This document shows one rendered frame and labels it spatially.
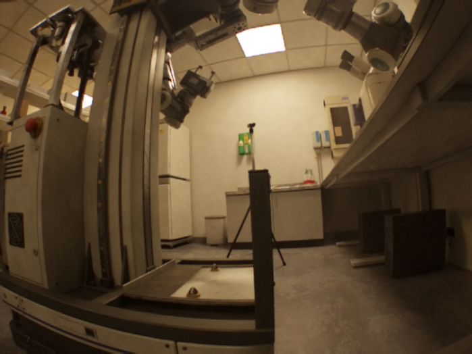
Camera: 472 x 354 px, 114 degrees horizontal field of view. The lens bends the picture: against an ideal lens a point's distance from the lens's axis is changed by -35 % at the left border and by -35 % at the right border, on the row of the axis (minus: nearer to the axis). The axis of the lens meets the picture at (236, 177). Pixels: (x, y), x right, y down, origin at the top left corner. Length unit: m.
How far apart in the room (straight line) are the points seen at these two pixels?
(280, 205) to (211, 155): 1.53
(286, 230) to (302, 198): 0.43
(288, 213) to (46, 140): 2.63
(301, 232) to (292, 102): 2.01
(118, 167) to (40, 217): 0.25
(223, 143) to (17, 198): 3.41
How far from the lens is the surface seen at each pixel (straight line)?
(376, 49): 0.63
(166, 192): 3.34
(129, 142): 0.67
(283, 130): 3.68
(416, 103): 0.54
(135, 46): 0.84
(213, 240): 3.51
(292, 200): 2.89
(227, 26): 1.16
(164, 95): 0.96
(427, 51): 0.43
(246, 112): 3.88
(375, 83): 0.95
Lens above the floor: 0.52
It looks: 8 degrees up
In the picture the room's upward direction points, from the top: 3 degrees counter-clockwise
